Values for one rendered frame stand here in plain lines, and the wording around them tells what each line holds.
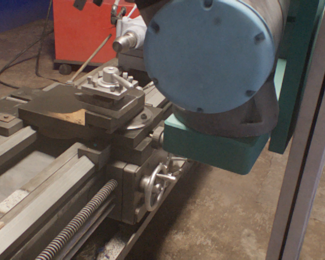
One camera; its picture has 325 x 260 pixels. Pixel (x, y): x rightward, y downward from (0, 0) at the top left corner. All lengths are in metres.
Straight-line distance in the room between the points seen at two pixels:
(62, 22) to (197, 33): 4.30
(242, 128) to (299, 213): 0.29
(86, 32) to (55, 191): 3.23
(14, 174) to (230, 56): 1.58
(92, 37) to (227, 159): 4.08
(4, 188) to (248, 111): 1.34
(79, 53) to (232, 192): 2.40
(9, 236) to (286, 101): 0.99
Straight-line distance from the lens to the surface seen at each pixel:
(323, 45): 0.82
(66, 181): 1.73
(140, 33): 2.49
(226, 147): 0.75
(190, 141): 0.77
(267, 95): 0.77
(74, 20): 4.75
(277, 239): 1.02
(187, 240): 2.75
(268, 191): 3.28
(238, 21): 0.50
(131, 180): 1.88
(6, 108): 2.21
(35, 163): 2.06
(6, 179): 1.97
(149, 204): 1.89
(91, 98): 1.77
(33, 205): 1.61
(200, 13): 0.50
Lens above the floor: 1.82
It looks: 28 degrees down
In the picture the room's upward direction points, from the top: 5 degrees clockwise
